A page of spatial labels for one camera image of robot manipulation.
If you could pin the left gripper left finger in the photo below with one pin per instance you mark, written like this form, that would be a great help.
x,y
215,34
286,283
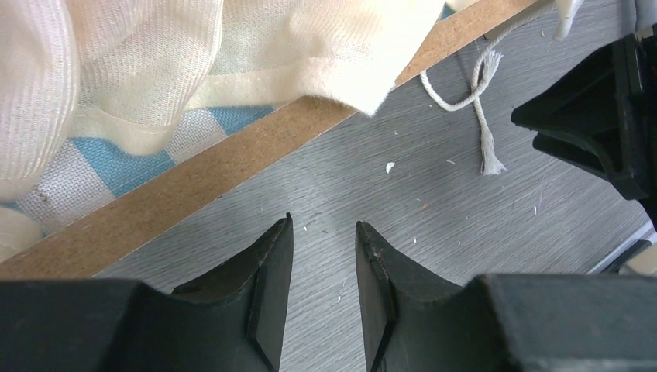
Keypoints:
x,y
231,318

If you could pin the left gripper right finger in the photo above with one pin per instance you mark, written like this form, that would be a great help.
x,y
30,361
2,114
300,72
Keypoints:
x,y
415,320

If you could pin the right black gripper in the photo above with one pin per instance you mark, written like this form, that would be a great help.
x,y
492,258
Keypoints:
x,y
601,118

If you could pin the wooden pet bed frame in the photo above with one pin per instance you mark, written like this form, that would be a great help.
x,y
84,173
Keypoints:
x,y
102,237

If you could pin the blue striped mattress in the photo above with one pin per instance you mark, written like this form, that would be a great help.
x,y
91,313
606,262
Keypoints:
x,y
88,173

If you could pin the strawberry print ruffled blanket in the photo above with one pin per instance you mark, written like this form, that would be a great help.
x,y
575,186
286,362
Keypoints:
x,y
127,71

